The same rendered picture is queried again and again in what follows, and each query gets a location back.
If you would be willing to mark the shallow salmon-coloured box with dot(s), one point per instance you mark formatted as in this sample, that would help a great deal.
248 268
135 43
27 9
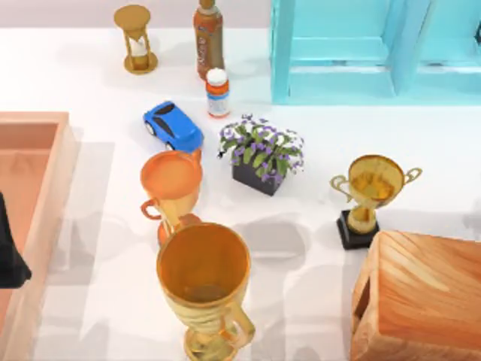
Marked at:
35 176

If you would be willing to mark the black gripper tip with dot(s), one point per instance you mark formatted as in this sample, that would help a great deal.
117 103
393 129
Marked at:
9 255

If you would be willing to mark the blue toy car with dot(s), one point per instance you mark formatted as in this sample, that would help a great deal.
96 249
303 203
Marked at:
174 126

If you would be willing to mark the light blue rack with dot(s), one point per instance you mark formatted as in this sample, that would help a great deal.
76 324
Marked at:
376 52

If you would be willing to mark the golden trophy on black base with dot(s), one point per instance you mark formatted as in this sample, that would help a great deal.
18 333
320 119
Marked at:
370 192

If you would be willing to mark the brown bottle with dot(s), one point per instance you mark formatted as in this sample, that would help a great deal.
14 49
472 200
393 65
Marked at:
208 37

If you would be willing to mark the wooden box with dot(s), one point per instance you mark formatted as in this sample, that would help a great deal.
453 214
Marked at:
421 297

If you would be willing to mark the large golden trophy cup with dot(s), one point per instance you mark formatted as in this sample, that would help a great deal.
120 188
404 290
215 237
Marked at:
204 270

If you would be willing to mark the purple flowers in black pot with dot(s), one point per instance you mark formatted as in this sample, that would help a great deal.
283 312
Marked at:
263 154

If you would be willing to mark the orange pill bottle white cap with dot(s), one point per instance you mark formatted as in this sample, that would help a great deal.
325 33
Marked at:
218 94

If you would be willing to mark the golden hourglass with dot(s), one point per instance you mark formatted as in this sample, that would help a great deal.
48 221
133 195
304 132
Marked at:
136 37

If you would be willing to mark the orange trophy cup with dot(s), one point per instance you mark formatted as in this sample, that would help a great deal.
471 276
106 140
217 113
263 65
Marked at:
171 180

